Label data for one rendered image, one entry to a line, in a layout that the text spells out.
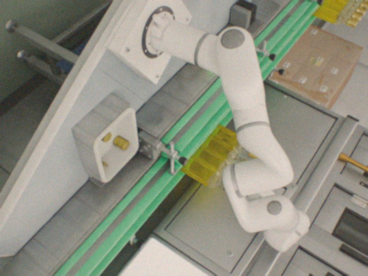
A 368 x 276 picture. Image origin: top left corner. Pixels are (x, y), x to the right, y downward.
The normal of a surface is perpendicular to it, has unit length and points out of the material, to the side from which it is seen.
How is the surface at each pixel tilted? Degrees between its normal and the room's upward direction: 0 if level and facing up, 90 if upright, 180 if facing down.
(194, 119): 90
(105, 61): 0
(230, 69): 100
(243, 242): 91
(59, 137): 0
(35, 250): 90
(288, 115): 90
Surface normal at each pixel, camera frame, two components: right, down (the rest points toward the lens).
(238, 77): -0.30, -0.29
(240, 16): -0.58, 0.65
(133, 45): 0.82, 0.41
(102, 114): 0.01, -0.59
